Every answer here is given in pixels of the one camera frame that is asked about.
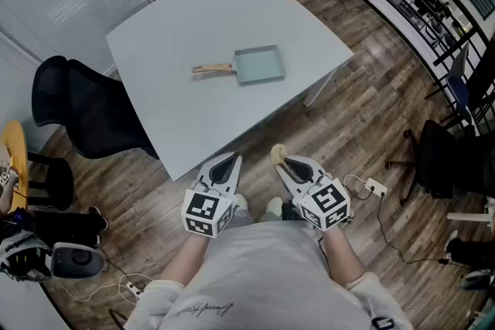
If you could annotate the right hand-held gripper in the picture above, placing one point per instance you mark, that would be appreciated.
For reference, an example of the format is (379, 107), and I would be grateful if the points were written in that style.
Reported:
(325, 205)

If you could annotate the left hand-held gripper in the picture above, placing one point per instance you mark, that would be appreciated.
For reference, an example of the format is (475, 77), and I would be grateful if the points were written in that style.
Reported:
(205, 210)

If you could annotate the tan fluffy fiber ball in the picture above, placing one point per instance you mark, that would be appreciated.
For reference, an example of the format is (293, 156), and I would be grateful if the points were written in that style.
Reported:
(277, 154)

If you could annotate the person's right forearm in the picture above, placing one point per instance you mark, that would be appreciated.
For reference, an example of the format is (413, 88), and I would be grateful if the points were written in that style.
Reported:
(342, 255)

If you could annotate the person's left forearm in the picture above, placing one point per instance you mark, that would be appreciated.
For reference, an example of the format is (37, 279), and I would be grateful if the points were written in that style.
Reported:
(185, 259)

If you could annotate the person's left white shoe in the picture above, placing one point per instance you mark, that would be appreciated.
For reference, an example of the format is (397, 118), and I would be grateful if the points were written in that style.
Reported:
(241, 203)

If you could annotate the person's white shoe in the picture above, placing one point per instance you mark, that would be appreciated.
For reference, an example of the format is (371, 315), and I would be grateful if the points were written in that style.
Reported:
(241, 203)
(272, 208)

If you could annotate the black belt pack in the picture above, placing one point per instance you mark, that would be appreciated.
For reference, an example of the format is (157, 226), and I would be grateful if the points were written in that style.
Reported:
(292, 211)

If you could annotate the person's right white shoe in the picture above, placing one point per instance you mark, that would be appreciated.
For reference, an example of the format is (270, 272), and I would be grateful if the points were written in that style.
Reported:
(272, 208)

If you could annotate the white power strip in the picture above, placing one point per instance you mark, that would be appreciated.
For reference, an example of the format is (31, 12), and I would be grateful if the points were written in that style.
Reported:
(376, 185)
(134, 290)

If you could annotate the white table leg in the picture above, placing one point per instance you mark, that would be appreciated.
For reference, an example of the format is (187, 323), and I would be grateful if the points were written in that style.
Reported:
(319, 89)

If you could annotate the person's white t-shirt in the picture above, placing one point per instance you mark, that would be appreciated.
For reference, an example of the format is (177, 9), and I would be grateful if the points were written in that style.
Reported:
(267, 274)

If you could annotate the black office chair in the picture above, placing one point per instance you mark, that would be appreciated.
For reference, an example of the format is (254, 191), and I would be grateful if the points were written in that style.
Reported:
(89, 108)
(444, 162)

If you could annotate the black stool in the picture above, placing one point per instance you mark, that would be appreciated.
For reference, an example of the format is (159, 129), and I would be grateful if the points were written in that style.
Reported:
(58, 181)

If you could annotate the grey rounded device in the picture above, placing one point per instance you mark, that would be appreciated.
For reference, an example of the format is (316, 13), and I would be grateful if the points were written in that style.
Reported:
(75, 260)

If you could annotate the blue chair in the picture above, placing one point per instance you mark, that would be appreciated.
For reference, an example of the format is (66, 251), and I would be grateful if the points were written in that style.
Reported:
(460, 92)

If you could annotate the yellow round table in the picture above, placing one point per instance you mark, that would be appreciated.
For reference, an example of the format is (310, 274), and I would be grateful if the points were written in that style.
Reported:
(15, 150)

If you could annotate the white grey headset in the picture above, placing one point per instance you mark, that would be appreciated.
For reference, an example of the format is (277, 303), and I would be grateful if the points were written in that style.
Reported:
(21, 259)

